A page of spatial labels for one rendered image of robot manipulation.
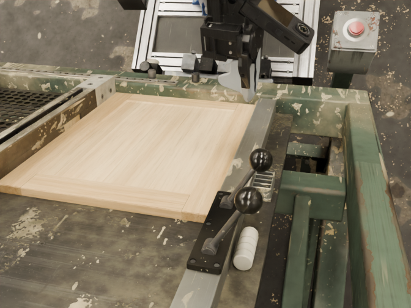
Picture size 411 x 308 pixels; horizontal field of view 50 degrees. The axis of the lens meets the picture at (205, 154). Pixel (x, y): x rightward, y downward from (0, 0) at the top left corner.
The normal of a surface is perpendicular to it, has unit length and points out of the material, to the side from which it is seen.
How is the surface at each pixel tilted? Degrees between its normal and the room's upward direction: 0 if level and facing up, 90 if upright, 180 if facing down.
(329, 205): 37
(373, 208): 52
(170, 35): 0
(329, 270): 0
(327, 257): 0
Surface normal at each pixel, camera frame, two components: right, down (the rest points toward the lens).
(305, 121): -0.25, 0.43
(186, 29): -0.19, -0.20
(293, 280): 0.00, -0.89
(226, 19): -0.36, 0.67
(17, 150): 0.97, 0.11
